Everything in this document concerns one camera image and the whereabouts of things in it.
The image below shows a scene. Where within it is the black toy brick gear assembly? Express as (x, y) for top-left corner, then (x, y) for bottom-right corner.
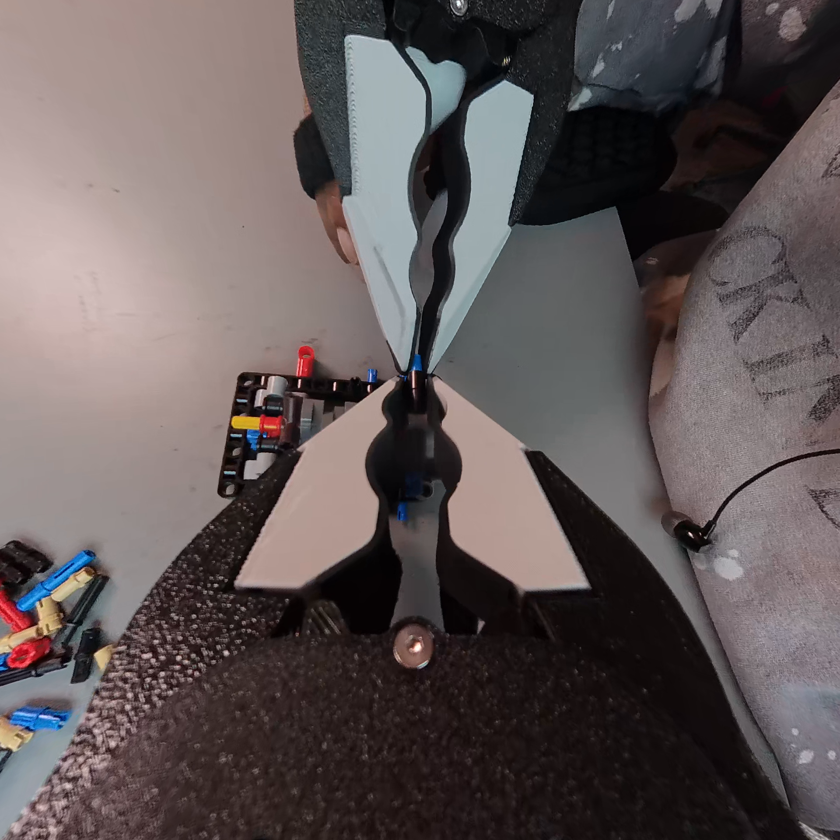
(220, 344), (447, 524)

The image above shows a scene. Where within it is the grey desk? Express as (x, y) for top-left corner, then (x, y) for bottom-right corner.
(0, 0), (788, 840)

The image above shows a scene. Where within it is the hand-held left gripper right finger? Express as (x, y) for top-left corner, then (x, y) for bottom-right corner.
(427, 375), (590, 597)

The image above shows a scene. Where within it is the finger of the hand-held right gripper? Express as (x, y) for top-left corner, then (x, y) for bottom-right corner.
(341, 33), (434, 376)
(420, 80), (535, 375)

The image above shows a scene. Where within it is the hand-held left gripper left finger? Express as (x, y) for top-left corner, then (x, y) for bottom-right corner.
(233, 377), (413, 595)

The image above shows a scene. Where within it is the yellow toy axle red tip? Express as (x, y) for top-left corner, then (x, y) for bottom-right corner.
(231, 412), (284, 439)

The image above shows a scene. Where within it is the grey printed sweatshirt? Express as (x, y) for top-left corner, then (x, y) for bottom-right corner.
(648, 85), (840, 836)

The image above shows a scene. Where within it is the person's right hand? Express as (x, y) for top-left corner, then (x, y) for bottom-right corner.
(315, 192), (361, 265)

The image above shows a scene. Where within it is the pile of toy connector pins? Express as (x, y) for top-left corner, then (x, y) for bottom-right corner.
(0, 538), (116, 773)

